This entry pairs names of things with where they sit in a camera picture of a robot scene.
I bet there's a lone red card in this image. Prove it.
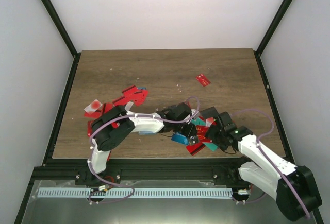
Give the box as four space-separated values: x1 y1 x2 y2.
195 74 211 87

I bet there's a blue leather card holder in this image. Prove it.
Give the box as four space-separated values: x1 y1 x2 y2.
139 131 157 135

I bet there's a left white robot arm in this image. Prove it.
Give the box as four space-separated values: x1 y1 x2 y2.
87 102 198 185

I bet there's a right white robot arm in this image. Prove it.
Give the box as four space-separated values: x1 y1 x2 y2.
203 110 322 221

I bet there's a black card right pile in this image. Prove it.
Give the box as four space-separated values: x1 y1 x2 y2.
200 107 219 119

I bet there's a red card black stripe right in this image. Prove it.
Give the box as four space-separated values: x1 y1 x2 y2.
186 142 205 156

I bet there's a red cards top left pile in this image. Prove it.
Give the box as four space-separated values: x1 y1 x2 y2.
112 85 149 106

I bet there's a white red circle card left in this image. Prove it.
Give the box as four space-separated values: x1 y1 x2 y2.
84 99 103 114

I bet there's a black aluminium frame rail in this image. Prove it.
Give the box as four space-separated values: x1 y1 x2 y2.
32 157 249 185

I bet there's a light blue slotted cable duct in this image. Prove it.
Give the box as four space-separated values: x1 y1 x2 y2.
37 187 233 199

